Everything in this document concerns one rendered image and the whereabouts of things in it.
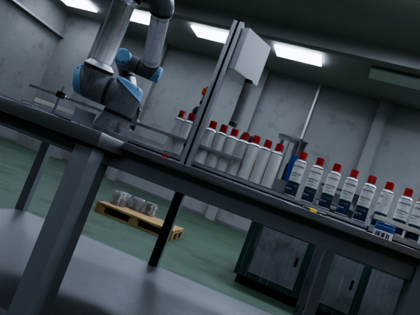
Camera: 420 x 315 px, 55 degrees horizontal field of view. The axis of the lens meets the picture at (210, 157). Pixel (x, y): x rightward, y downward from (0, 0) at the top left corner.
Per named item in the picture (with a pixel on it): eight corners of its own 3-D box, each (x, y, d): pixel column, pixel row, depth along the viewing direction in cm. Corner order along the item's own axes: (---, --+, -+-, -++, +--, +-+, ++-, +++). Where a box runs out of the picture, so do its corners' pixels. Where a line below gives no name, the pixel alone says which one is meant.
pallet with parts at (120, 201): (183, 238, 593) (191, 217, 596) (169, 241, 515) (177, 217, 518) (115, 210, 617) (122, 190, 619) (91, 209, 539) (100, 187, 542)
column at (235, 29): (189, 171, 169) (244, 25, 174) (187, 170, 165) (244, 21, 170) (179, 168, 170) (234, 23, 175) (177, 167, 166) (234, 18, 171)
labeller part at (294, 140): (305, 147, 192) (306, 145, 192) (308, 143, 181) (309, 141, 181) (277, 137, 194) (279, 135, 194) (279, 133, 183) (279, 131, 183)
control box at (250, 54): (257, 87, 178) (271, 47, 180) (234, 69, 166) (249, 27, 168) (239, 85, 185) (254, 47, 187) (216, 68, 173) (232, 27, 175)
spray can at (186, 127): (184, 159, 183) (200, 117, 184) (177, 155, 179) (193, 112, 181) (177, 156, 186) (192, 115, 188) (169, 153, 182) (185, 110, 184)
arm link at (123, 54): (140, 54, 179) (142, 64, 190) (117, 44, 179) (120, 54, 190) (133, 69, 178) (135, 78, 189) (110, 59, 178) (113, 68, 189)
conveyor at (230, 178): (359, 235, 174) (362, 225, 174) (365, 237, 163) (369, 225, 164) (30, 114, 202) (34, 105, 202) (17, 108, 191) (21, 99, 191)
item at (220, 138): (215, 170, 183) (230, 128, 185) (214, 169, 178) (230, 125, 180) (204, 166, 184) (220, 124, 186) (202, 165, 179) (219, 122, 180)
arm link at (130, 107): (130, 117, 153) (144, 85, 154) (97, 103, 153) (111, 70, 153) (135, 121, 165) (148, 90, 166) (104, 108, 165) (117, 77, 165)
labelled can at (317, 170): (310, 205, 175) (326, 161, 177) (312, 205, 170) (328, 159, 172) (299, 200, 176) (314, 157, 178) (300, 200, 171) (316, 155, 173)
